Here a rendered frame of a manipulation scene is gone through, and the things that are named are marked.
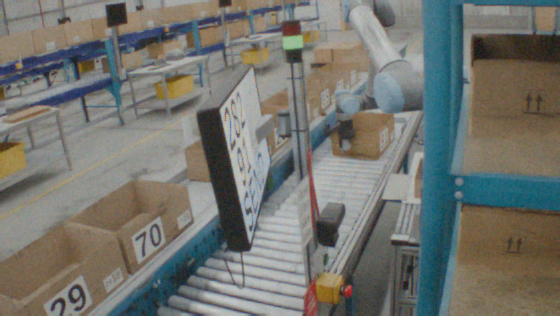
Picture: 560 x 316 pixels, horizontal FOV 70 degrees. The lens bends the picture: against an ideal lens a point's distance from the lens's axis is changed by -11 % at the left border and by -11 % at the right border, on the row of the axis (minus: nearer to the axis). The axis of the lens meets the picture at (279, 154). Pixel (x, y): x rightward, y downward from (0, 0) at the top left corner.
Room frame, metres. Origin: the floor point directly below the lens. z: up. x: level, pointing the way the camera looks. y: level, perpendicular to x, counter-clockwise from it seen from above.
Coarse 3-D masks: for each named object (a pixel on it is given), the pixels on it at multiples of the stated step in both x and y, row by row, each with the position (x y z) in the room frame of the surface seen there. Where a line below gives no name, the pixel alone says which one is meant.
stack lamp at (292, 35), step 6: (300, 24) 1.16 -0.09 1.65; (282, 30) 1.16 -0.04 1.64; (288, 30) 1.15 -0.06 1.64; (294, 30) 1.15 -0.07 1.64; (300, 30) 1.16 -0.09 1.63; (282, 36) 1.17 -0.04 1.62; (288, 36) 1.15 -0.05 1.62; (294, 36) 1.15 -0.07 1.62; (300, 36) 1.16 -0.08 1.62; (288, 42) 1.15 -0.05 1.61; (294, 42) 1.15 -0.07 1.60; (300, 42) 1.15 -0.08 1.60; (294, 48) 1.15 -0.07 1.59
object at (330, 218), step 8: (328, 208) 1.22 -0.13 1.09; (336, 208) 1.21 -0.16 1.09; (344, 208) 1.23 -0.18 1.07; (320, 216) 1.18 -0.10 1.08; (328, 216) 1.17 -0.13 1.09; (336, 216) 1.18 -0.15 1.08; (320, 224) 1.16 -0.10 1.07; (328, 224) 1.15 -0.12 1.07; (336, 224) 1.15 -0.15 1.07; (320, 232) 1.17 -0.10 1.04; (328, 232) 1.15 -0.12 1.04; (336, 232) 1.15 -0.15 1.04; (336, 240) 1.18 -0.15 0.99
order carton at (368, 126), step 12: (360, 120) 2.84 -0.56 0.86; (372, 120) 2.80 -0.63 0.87; (384, 120) 2.75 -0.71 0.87; (336, 132) 2.51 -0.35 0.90; (360, 132) 2.44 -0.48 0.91; (372, 132) 2.40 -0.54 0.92; (336, 144) 2.52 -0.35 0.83; (360, 144) 2.44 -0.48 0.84; (372, 144) 2.40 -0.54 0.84; (348, 156) 2.48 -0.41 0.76; (360, 156) 2.44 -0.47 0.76; (372, 156) 2.40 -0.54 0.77
